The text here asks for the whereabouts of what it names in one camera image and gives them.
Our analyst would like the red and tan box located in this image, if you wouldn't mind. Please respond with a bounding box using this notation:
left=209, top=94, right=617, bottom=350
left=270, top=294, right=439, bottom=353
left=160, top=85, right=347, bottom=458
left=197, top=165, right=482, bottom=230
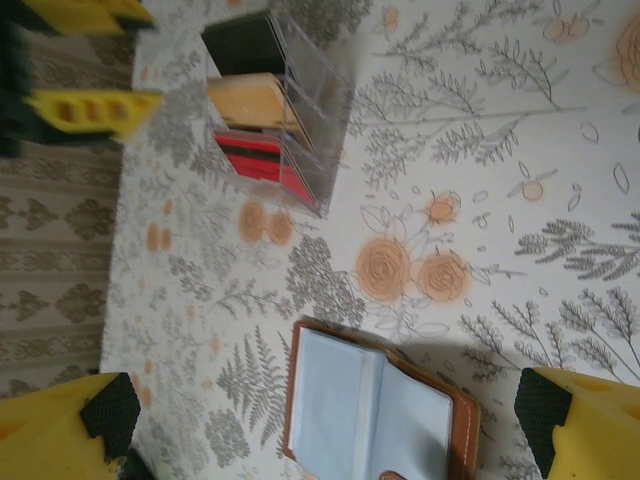
left=199, top=8, right=352, bottom=220

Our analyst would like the floral tablecloth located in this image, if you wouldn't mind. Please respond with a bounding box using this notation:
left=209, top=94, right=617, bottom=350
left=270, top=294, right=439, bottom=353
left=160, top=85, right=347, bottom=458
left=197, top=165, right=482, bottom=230
left=99, top=0, right=640, bottom=480

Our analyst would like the gold credit card stack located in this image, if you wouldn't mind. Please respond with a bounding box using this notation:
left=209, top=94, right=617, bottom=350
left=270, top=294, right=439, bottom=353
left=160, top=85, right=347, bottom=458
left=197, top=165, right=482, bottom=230
left=206, top=72, right=315, bottom=152

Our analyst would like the red credit card stack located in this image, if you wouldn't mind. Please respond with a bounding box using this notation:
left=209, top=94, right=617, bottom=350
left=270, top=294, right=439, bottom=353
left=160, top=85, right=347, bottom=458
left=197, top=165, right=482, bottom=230
left=213, top=128, right=320, bottom=207

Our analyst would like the black credit card stack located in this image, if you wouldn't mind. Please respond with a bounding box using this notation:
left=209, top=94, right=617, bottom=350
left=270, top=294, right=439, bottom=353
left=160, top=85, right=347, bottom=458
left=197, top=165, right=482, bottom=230
left=201, top=13, right=287, bottom=80

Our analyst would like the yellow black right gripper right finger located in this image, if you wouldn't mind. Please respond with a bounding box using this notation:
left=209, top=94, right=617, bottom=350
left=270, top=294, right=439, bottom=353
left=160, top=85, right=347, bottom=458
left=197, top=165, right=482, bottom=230
left=514, top=366, right=640, bottom=480

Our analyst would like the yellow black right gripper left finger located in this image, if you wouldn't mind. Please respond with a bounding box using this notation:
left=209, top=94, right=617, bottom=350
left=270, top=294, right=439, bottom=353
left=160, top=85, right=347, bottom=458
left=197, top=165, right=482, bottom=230
left=0, top=372, right=144, bottom=480

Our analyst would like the brown leather card holder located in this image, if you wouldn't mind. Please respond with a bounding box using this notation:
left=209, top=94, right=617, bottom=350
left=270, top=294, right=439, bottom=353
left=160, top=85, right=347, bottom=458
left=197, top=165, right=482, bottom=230
left=279, top=319, right=483, bottom=480

